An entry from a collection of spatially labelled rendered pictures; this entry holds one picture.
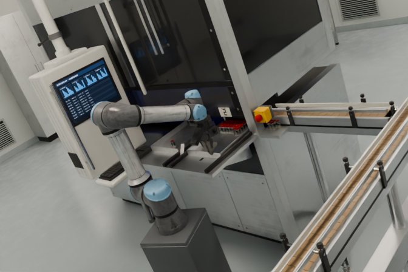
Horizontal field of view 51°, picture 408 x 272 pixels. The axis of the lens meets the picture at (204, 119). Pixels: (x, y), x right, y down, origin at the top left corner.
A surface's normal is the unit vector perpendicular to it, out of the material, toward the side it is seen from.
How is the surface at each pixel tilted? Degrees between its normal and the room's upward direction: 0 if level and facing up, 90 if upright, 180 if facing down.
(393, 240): 0
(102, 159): 90
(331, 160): 90
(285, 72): 90
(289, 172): 90
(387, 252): 0
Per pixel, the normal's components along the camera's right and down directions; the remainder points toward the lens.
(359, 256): -0.33, -0.88
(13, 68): 0.70, 0.02
